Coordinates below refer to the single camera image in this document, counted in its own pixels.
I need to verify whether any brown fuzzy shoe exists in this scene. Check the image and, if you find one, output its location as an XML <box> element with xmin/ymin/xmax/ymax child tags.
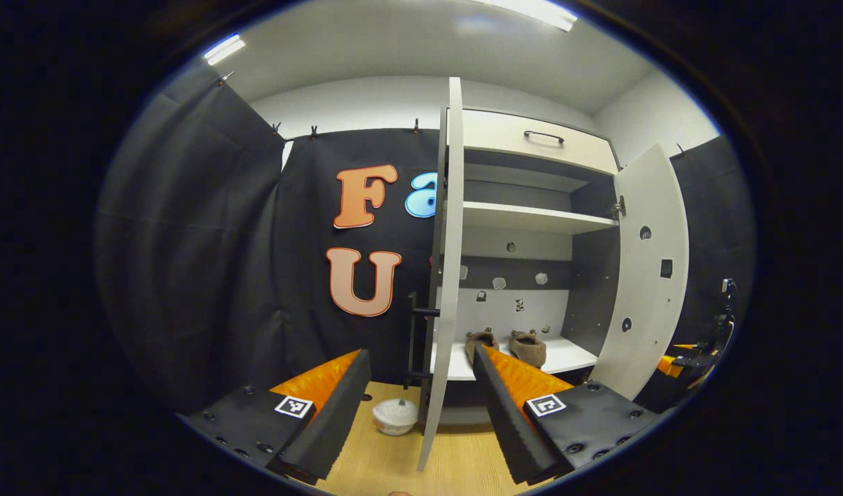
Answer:
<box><xmin>509</xmin><ymin>329</ymin><xmax>548</xmax><ymax>369</ymax></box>
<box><xmin>464</xmin><ymin>327</ymin><xmax>499</xmax><ymax>364</ymax></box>

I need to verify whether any ceiling light strip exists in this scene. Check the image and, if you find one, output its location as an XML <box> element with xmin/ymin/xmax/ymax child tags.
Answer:
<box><xmin>473</xmin><ymin>0</ymin><xmax>579</xmax><ymax>33</ymax></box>
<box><xmin>202</xmin><ymin>33</ymin><xmax>247</xmax><ymax>67</ymax></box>

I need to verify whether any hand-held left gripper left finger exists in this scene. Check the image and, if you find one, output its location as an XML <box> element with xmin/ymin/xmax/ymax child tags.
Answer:
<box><xmin>180</xmin><ymin>348</ymin><xmax>372</xmax><ymax>485</ymax></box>

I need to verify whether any white cabinet drawer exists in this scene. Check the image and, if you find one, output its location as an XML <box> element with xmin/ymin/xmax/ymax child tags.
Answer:
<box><xmin>461</xmin><ymin>109</ymin><xmax>620</xmax><ymax>175</ymax></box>

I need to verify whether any black backdrop cloth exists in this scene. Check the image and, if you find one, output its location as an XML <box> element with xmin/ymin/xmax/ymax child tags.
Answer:
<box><xmin>94</xmin><ymin>59</ymin><xmax>443</xmax><ymax>414</ymax></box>
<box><xmin>635</xmin><ymin>134</ymin><xmax>758</xmax><ymax>414</ymax></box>

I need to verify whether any white cabinet shelf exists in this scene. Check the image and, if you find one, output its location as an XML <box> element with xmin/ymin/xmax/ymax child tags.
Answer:
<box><xmin>430</xmin><ymin>334</ymin><xmax>599</xmax><ymax>382</ymax></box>
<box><xmin>461</xmin><ymin>201</ymin><xmax>618</xmax><ymax>235</ymax></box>

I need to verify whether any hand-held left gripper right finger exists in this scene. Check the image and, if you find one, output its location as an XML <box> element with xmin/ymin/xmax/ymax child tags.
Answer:
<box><xmin>472</xmin><ymin>343</ymin><xmax>660</xmax><ymax>485</ymax></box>

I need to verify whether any white shoe cabinet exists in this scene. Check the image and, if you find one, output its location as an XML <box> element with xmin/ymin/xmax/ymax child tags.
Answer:
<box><xmin>428</xmin><ymin>107</ymin><xmax>622</xmax><ymax>424</ymax></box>

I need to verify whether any white round bowl-shaped object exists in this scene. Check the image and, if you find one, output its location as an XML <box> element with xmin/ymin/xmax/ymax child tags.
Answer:
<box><xmin>372</xmin><ymin>397</ymin><xmax>419</xmax><ymax>437</ymax></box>

